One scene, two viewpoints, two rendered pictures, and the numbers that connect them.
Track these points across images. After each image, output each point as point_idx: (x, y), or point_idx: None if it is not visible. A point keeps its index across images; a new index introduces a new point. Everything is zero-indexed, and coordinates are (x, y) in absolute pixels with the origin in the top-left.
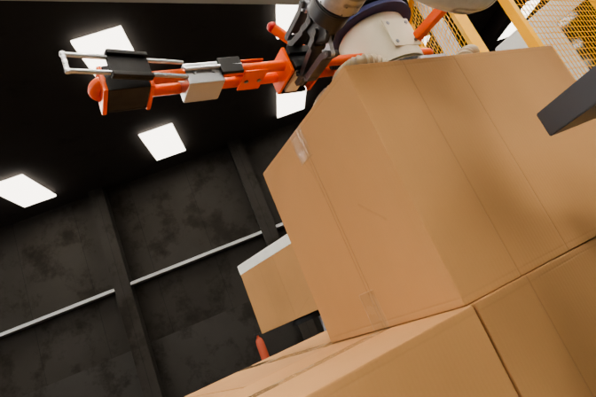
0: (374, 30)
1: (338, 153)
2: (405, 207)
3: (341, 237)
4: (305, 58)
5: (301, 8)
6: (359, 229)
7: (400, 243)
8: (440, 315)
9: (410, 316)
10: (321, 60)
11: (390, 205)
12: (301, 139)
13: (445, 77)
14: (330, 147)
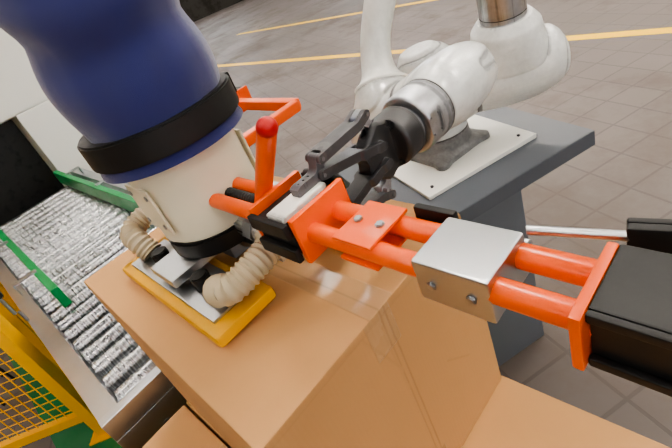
0: (239, 144)
1: (437, 314)
2: (483, 332)
3: (421, 418)
4: (358, 198)
5: (365, 122)
6: (443, 387)
7: (475, 368)
8: (497, 398)
9: (470, 429)
10: (384, 202)
11: (474, 338)
12: (386, 322)
13: None
14: (429, 312)
